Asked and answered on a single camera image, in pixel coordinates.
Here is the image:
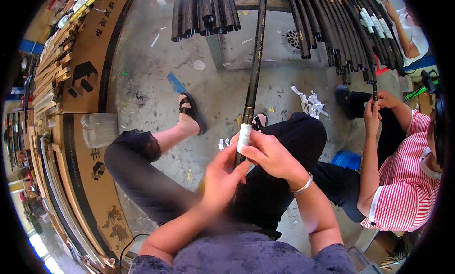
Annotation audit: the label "long bundle of black rods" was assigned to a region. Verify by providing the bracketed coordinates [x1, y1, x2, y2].
[285, 0, 408, 86]

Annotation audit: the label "blue tape strip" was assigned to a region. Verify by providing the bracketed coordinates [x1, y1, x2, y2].
[167, 72, 186, 94]

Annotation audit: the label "black fishing rod white tape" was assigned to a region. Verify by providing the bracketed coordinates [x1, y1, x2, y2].
[233, 0, 268, 170]

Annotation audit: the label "brown cardboard box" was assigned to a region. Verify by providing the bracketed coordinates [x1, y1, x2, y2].
[363, 231, 406, 271]

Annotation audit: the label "heap of white paper scraps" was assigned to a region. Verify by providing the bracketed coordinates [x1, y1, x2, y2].
[291, 85, 329, 120]

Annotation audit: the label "person's left hand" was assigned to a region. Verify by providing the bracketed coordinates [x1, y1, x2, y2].
[200, 143, 252, 213]

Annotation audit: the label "cluttered background shelf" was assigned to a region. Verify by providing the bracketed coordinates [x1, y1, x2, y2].
[3, 54, 36, 179]

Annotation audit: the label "silver bracelet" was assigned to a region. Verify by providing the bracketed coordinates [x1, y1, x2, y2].
[289, 172, 314, 195]

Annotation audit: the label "black device with green cables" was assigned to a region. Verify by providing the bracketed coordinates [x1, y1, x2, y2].
[403, 69, 441, 101]

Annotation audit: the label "short bundle of black rods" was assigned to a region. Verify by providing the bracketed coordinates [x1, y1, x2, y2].
[171, 0, 242, 43]

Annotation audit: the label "cardboard carton of wooden boxes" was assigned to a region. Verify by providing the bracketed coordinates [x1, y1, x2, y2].
[33, 0, 138, 115]
[28, 113, 137, 273]

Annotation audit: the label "person's right hand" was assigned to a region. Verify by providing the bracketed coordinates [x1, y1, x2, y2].
[240, 129, 309, 190]

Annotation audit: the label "blue plastic stool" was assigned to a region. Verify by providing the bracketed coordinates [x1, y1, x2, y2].
[331, 150, 363, 172]

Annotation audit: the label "grey metal table frame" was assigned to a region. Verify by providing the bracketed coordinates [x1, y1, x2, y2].
[205, 0, 296, 71]

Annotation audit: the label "person's body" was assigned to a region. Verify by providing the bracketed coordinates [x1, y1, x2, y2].
[128, 229, 357, 274]

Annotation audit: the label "black cable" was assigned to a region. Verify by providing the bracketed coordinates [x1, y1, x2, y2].
[119, 234, 150, 273]

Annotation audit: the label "round floor drain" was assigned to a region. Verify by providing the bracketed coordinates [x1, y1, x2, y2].
[285, 29, 302, 52]

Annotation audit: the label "person's legs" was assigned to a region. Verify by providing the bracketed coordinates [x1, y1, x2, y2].
[104, 92, 364, 240]

